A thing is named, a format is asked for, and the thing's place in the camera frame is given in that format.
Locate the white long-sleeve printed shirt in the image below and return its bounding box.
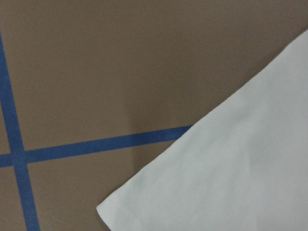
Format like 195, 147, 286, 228
97, 32, 308, 231

